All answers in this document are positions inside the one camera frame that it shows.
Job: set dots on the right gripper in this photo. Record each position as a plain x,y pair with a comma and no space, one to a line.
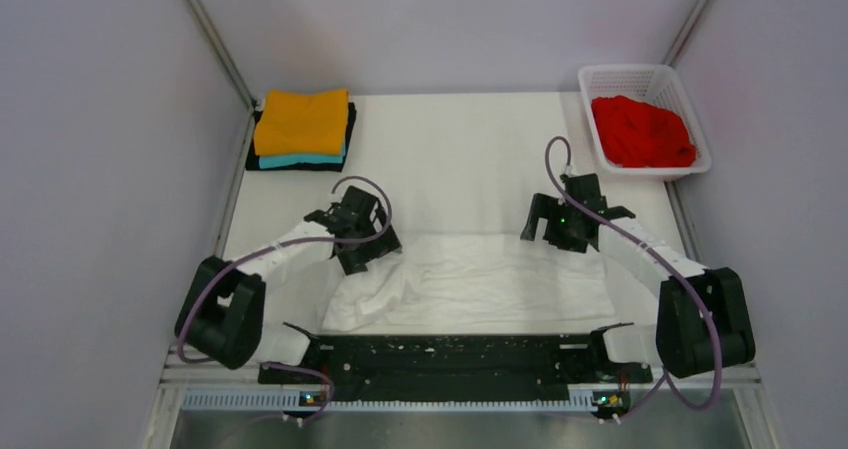
547,208

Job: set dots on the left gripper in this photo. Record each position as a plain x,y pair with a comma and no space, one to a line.
355,261

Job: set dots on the white t-shirt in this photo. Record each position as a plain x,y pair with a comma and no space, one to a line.
453,282

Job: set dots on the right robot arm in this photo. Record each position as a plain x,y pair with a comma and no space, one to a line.
702,315

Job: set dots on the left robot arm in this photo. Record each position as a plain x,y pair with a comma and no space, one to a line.
259,307

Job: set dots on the teal folded t-shirt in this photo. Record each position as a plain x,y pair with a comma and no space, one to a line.
287,160

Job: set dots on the orange folded t-shirt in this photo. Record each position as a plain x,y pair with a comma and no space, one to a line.
294,123

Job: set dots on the red t-shirt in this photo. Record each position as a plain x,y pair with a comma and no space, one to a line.
635,134

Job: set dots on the black folded t-shirt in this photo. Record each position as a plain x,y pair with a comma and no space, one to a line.
251,161

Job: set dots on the white plastic basket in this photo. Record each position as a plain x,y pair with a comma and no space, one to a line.
655,84

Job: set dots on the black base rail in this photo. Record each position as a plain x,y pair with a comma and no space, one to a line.
457,368

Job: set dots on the white slotted cable duct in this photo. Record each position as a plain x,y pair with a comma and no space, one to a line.
295,401

